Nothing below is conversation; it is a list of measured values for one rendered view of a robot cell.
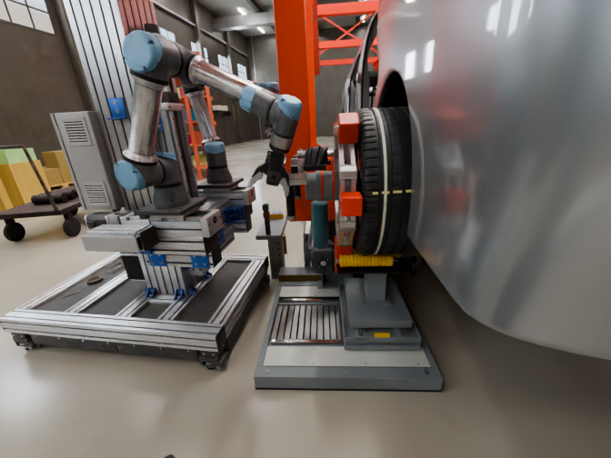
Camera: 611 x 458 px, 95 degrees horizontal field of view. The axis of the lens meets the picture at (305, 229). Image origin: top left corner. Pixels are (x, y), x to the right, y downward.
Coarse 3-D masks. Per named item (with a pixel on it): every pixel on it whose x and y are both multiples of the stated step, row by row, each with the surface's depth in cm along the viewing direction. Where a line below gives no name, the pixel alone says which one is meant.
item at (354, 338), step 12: (348, 324) 145; (348, 336) 134; (360, 336) 134; (372, 336) 134; (384, 336) 133; (396, 336) 135; (408, 336) 133; (420, 336) 132; (348, 348) 136; (360, 348) 136; (372, 348) 136; (384, 348) 135; (396, 348) 135; (408, 348) 134
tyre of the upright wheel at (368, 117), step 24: (360, 120) 108; (384, 120) 105; (408, 120) 105; (360, 144) 107; (408, 144) 99; (384, 168) 99; (408, 168) 98; (384, 192) 100; (408, 192) 99; (408, 216) 103; (360, 240) 114; (384, 240) 111; (408, 240) 110
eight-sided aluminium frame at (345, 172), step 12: (336, 132) 113; (348, 144) 111; (336, 168) 152; (348, 168) 104; (348, 180) 106; (336, 204) 154; (336, 216) 152; (348, 216) 112; (336, 228) 144; (348, 228) 112; (348, 240) 124
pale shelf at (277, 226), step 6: (264, 222) 209; (270, 222) 209; (276, 222) 208; (282, 222) 207; (264, 228) 197; (276, 228) 196; (282, 228) 195; (258, 234) 186; (264, 234) 186; (276, 234) 184; (282, 234) 189
